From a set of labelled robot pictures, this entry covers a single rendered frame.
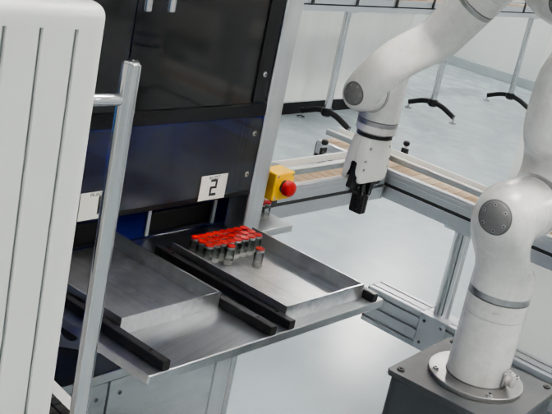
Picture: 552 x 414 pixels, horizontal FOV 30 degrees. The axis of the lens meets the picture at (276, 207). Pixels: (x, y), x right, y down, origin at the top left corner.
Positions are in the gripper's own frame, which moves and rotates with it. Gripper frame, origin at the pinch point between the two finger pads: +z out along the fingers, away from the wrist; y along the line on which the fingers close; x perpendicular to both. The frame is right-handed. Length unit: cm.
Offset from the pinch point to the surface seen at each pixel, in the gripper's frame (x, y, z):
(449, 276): -19, -86, 42
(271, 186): -35.1, -14.4, 10.7
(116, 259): -35, 33, 22
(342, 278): -3.0, -5.5, 20.0
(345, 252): -147, -223, 110
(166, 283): -21.4, 30.6, 22.1
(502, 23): -400, -796, 54
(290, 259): -18.3, -5.7, 21.9
